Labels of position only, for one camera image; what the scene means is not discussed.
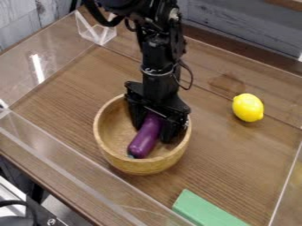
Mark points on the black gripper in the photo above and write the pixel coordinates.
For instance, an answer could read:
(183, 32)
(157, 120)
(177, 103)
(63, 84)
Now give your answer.
(157, 94)

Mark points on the purple toy eggplant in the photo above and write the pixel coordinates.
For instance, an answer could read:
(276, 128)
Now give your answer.
(145, 140)

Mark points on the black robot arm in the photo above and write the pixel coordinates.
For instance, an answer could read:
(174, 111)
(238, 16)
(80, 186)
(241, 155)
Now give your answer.
(155, 21)

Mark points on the brown wooden bowl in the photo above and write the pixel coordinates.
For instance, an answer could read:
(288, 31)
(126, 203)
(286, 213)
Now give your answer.
(114, 133)

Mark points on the yellow toy lemon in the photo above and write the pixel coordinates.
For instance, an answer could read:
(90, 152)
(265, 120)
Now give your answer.
(249, 108)

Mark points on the green block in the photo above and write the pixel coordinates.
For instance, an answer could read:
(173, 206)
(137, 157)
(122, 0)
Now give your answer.
(202, 212)

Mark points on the clear acrylic enclosure wall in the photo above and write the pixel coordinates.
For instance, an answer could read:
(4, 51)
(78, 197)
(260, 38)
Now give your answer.
(58, 78)

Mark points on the clear acrylic corner bracket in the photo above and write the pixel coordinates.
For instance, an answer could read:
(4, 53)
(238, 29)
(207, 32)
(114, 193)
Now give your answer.
(97, 33)

